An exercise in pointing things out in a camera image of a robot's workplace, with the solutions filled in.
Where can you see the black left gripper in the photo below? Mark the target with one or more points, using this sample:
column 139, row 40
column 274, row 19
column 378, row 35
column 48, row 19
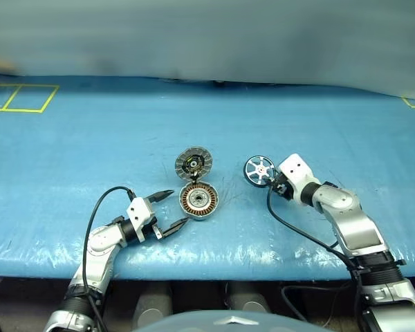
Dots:
column 154, row 231

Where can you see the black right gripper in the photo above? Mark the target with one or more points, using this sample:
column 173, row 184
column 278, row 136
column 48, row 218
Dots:
column 284, row 188

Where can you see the silver spoked motor rotor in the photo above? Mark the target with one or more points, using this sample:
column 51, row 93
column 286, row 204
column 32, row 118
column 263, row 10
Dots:
column 260, row 170

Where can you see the motor stator with copper windings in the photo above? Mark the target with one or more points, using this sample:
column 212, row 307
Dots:
column 186, row 202

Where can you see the finned motor cap with circuitboard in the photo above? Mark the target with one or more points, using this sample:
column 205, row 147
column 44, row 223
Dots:
column 193, row 162

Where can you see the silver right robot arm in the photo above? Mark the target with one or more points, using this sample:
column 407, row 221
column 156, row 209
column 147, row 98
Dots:
column 352, row 214

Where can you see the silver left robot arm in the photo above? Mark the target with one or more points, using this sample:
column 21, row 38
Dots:
column 100, row 242

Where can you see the blue plastic table cover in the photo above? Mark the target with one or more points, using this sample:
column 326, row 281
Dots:
column 107, row 145

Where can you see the grey rounded robot leg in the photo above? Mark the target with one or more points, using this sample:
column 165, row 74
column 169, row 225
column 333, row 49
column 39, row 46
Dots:
column 247, row 297
column 154, row 304

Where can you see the grey-blue robot chest with emblem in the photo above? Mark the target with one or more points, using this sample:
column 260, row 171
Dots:
column 200, row 323

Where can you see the yellow tape double square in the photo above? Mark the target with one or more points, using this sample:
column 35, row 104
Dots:
column 38, row 85

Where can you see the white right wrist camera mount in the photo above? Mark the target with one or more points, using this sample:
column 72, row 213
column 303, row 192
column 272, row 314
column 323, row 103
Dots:
column 297, row 169

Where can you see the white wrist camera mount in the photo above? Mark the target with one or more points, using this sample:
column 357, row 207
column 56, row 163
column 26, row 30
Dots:
column 138, row 209
column 297, row 169

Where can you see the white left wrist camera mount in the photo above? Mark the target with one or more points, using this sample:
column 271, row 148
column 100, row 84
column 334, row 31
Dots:
column 138, row 209

